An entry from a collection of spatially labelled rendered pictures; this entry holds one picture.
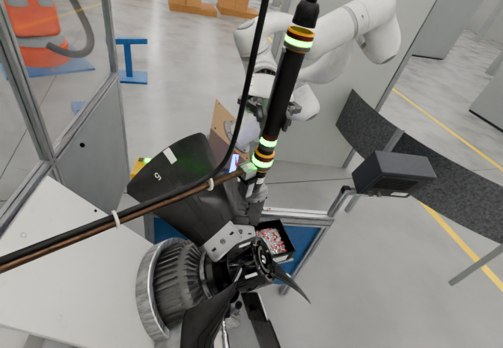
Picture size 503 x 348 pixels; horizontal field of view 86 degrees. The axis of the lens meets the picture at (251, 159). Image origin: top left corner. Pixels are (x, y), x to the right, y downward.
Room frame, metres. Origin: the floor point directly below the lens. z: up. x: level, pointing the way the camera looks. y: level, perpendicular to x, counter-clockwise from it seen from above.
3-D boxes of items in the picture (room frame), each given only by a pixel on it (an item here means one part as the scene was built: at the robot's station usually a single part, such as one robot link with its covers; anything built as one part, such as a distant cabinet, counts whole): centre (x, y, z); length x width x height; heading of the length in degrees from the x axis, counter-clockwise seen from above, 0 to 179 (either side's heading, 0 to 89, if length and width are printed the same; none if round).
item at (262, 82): (0.56, 0.01, 1.56); 0.11 x 0.10 x 0.07; 14
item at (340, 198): (0.93, -0.45, 0.96); 0.03 x 0.03 x 0.20; 14
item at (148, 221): (0.72, 0.38, 0.39); 0.04 x 0.04 x 0.78; 14
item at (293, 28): (0.45, -0.02, 1.71); 0.04 x 0.04 x 0.03
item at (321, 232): (0.93, -0.45, 0.39); 0.04 x 0.04 x 0.78; 14
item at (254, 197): (0.44, -0.02, 1.41); 0.09 x 0.07 x 0.10; 139
